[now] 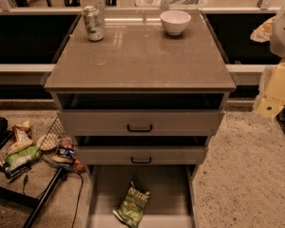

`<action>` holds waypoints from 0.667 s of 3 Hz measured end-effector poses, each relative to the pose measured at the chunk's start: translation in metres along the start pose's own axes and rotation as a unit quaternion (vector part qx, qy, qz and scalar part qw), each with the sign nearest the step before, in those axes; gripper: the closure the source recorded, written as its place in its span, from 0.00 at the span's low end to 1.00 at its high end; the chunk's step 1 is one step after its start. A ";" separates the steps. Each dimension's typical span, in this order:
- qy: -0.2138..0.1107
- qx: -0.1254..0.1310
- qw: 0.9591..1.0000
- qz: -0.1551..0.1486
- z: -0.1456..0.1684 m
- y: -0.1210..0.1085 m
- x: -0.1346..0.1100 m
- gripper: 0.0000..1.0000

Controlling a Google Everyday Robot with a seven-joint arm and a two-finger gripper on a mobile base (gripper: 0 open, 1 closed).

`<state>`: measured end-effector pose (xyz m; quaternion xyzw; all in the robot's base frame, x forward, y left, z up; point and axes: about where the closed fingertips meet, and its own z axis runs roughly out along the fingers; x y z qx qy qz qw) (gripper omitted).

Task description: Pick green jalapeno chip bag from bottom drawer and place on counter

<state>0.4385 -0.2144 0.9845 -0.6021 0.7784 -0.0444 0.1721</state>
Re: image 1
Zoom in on green jalapeno chip bag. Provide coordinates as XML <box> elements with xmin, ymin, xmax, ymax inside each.
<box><xmin>113</xmin><ymin>182</ymin><xmax>151</xmax><ymax>228</ymax></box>

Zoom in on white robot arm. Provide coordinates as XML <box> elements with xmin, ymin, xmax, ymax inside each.
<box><xmin>250</xmin><ymin>4</ymin><xmax>285</xmax><ymax>118</ymax></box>

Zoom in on grey drawer cabinet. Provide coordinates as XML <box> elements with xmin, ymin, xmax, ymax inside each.
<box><xmin>46</xmin><ymin>9</ymin><xmax>235</xmax><ymax>228</ymax></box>

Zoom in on open bottom drawer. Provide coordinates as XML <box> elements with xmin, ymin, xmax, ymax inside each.
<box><xmin>86</xmin><ymin>165</ymin><xmax>198</xmax><ymax>228</ymax></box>

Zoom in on white orange chip bag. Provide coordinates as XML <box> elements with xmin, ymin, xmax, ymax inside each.
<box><xmin>8</xmin><ymin>121</ymin><xmax>33</xmax><ymax>155</ymax></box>

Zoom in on light green snack bag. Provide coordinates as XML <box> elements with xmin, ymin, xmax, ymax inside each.
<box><xmin>7</xmin><ymin>145</ymin><xmax>41</xmax><ymax>171</ymax></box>

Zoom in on white ceramic bowl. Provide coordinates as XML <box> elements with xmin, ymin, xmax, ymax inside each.
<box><xmin>160</xmin><ymin>10</ymin><xmax>191</xmax><ymax>35</ymax></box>

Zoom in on white green soda can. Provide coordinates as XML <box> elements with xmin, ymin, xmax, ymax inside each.
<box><xmin>82</xmin><ymin>6</ymin><xmax>105</xmax><ymax>42</ymax></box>

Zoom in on blue snack packet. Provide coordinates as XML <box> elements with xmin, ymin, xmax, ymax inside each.
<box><xmin>56</xmin><ymin>146</ymin><xmax>74</xmax><ymax>159</ymax></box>

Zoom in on black metal stand leg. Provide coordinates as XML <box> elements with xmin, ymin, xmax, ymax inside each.
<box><xmin>23</xmin><ymin>167</ymin><xmax>67</xmax><ymax>228</ymax></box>

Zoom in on round tan plate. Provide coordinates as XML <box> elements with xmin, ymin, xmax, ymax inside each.
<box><xmin>36</xmin><ymin>133</ymin><xmax>57</xmax><ymax>151</ymax></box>

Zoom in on middle drawer with black handle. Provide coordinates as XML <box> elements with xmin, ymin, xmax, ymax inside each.
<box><xmin>75</xmin><ymin>146</ymin><xmax>205</xmax><ymax>165</ymax></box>

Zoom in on drawer with black handle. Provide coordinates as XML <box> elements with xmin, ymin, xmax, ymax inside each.
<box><xmin>58</xmin><ymin>110</ymin><xmax>225</xmax><ymax>137</ymax></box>
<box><xmin>75</xmin><ymin>146</ymin><xmax>205</xmax><ymax>165</ymax></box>

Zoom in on top drawer with black handle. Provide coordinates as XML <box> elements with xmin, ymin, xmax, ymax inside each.
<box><xmin>58</xmin><ymin>110</ymin><xmax>225</xmax><ymax>137</ymax></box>

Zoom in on black cable on floor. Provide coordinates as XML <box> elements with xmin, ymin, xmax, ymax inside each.
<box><xmin>22</xmin><ymin>170</ymin><xmax>85</xmax><ymax>228</ymax></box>

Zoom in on black wire basket left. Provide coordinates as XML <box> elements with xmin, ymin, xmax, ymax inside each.
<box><xmin>37</xmin><ymin>118</ymin><xmax>82</xmax><ymax>172</ymax></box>

